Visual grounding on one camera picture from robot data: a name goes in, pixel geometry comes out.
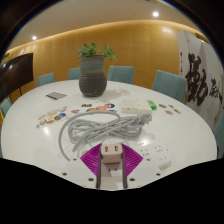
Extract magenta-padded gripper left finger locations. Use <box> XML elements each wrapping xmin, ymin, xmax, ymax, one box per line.
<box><xmin>61</xmin><ymin>143</ymin><xmax>102</xmax><ymax>190</ymax></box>

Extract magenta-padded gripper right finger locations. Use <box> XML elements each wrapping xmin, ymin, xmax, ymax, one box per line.
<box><xmin>121</xmin><ymin>143</ymin><xmax>164</xmax><ymax>190</ymax></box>

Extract pinkish white charger block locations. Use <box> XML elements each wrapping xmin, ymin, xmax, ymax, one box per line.
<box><xmin>99</xmin><ymin>142</ymin><xmax>124</xmax><ymax>165</ymax></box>

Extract flat white box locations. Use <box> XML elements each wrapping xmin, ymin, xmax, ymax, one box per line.
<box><xmin>120</xmin><ymin>98</ymin><xmax>153</xmax><ymax>115</ymax></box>

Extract white sheet of colourful stickers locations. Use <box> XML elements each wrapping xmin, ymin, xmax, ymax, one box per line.
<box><xmin>35</xmin><ymin>106</ymin><xmax>69</xmax><ymax>129</ymax></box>

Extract small green packet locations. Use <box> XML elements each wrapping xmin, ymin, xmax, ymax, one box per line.
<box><xmin>146</xmin><ymin>99</ymin><xmax>158</xmax><ymax>111</ymax></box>

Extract small grey card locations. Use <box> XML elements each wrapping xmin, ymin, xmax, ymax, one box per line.
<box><xmin>45</xmin><ymin>91</ymin><xmax>68</xmax><ymax>101</ymax></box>

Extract green plant in grey pot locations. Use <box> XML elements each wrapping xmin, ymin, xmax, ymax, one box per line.
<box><xmin>77</xmin><ymin>42</ymin><xmax>118</xmax><ymax>98</ymax></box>

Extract teal upholstered chair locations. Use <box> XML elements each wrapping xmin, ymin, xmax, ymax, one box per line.
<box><xmin>213</xmin><ymin>109</ymin><xmax>224</xmax><ymax>159</ymax></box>
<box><xmin>107</xmin><ymin>65</ymin><xmax>136</xmax><ymax>85</ymax></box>
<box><xmin>151</xmin><ymin>69</ymin><xmax>188</xmax><ymax>103</ymax></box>
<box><xmin>36</xmin><ymin>72</ymin><xmax>56</xmax><ymax>88</ymax></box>
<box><xmin>0</xmin><ymin>97</ymin><xmax>13</xmax><ymax>118</ymax></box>
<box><xmin>67</xmin><ymin>67</ymin><xmax>82</xmax><ymax>81</ymax></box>

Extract black television screen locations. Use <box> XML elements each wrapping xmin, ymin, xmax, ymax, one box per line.
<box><xmin>0</xmin><ymin>52</ymin><xmax>35</xmax><ymax>104</ymax></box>

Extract white calligraphy folding screen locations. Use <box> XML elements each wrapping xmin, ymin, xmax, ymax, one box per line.
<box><xmin>176</xmin><ymin>29</ymin><xmax>224</xmax><ymax>131</ymax></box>

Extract ceiling spot lights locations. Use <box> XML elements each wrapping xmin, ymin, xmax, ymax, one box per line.
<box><xmin>31</xmin><ymin>10</ymin><xmax>160</xmax><ymax>41</ymax></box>

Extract grey coiled power cable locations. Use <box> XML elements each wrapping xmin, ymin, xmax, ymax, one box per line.
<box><xmin>58</xmin><ymin>110</ymin><xmax>154</xmax><ymax>161</ymax></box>

